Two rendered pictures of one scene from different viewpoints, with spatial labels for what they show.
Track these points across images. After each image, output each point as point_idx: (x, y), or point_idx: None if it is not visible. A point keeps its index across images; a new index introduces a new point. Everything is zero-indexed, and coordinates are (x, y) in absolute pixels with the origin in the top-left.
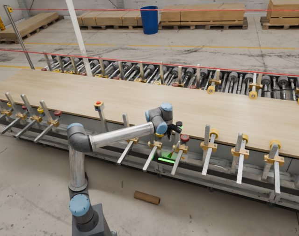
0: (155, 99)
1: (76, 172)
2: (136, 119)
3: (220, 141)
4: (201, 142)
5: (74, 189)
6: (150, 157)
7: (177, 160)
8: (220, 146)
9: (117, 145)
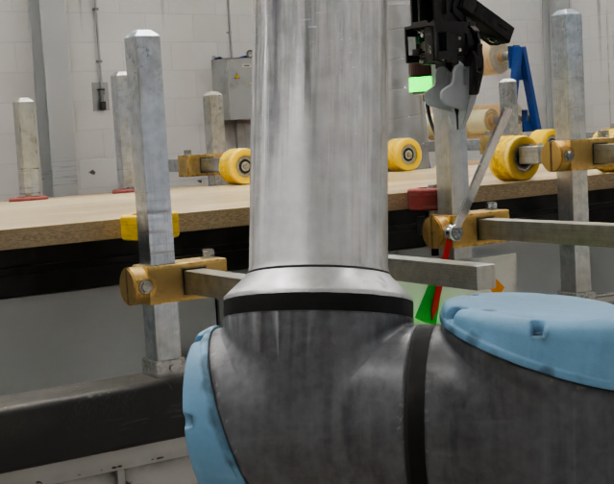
0: (28, 208)
1: (380, 60)
2: (84, 218)
3: (556, 182)
4: (549, 141)
5: (382, 286)
6: (413, 257)
7: (546, 221)
8: (539, 245)
9: (59, 394)
